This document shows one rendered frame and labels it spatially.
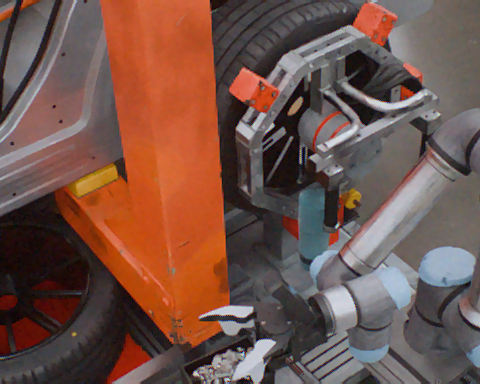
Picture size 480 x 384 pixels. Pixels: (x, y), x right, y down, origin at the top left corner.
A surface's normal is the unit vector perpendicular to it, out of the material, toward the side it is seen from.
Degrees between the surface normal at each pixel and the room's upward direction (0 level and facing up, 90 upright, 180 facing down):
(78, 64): 90
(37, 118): 90
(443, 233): 0
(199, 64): 90
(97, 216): 0
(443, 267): 8
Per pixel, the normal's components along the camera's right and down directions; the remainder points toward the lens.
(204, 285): 0.60, 0.51
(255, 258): -0.03, -0.76
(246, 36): -0.40, -0.48
